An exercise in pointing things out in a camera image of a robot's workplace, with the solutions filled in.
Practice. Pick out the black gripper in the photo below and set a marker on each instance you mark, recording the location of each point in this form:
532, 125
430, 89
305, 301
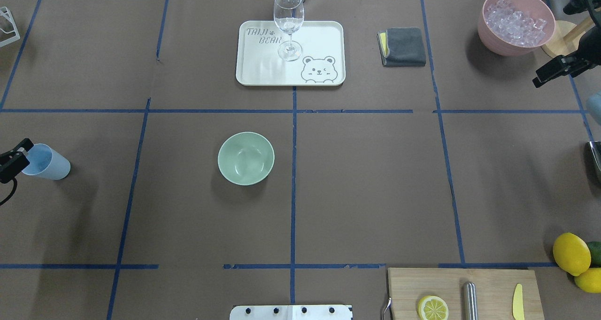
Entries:
12, 160

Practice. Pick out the light blue plastic cup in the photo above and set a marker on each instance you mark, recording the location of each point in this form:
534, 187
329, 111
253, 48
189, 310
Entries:
45, 162

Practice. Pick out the green ceramic bowl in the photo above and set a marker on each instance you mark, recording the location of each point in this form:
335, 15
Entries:
246, 158

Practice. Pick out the pink bowl of ice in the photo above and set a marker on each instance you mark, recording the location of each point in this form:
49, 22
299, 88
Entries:
515, 27

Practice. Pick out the metal ice scoop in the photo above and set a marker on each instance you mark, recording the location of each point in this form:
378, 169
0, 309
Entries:
595, 150

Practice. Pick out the clear wine glass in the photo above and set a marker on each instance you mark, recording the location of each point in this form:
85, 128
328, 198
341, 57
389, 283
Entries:
288, 16

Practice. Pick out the cream bear serving tray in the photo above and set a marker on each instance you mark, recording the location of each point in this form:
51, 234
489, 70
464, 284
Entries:
265, 58

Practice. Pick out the grey folded cloth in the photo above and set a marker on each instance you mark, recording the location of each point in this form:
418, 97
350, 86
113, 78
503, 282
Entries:
401, 47

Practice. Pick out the half lemon slice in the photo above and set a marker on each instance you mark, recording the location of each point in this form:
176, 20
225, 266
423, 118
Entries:
432, 307

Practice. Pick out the wooden cutting board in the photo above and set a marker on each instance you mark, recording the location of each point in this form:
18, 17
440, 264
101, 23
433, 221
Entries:
494, 290

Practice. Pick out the yellow plastic knife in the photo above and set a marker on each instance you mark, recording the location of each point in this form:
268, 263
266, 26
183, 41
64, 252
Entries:
518, 302

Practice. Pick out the yellow lemon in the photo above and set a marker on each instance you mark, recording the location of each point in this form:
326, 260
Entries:
571, 254
589, 281

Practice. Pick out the white wire cup rack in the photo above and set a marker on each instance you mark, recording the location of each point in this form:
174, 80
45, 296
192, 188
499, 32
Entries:
8, 29

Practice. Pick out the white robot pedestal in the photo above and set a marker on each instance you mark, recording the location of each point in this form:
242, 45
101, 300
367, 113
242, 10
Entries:
292, 312

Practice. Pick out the steel knife handle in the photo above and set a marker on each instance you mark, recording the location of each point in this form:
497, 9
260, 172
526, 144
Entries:
470, 306

